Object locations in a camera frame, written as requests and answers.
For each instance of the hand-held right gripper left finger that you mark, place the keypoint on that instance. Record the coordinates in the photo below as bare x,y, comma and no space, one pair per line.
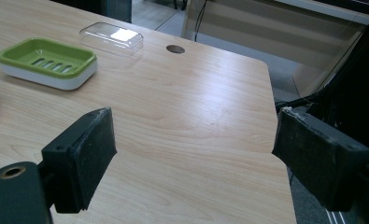
79,161

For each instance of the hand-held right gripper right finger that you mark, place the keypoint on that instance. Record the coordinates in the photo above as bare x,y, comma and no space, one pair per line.
319,158

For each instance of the green and white soap dish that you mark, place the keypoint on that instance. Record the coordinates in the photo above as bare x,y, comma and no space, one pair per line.
48,63

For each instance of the clear plastic lid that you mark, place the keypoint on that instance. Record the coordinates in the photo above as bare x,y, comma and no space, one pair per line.
112,38

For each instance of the beige partition panel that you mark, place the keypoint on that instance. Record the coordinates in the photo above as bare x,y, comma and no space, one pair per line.
275,37

